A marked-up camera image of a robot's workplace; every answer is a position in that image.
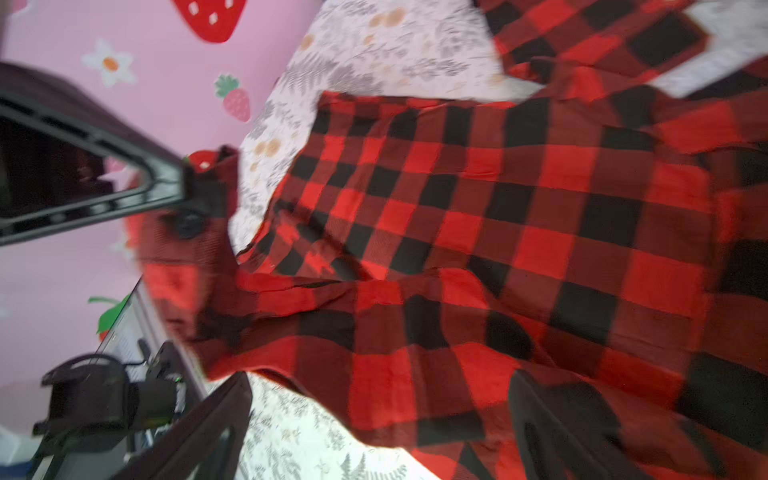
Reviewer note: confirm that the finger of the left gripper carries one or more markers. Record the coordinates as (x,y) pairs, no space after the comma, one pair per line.
(67,163)

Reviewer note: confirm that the red black plaid shirt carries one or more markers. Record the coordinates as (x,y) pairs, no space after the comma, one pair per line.
(420,252)

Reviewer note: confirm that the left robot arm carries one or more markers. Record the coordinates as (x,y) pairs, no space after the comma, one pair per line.
(94,405)

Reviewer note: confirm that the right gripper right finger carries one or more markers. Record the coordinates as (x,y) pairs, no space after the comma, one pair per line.
(567,431)

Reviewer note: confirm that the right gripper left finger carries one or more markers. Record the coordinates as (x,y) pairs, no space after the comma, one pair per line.
(216,428)

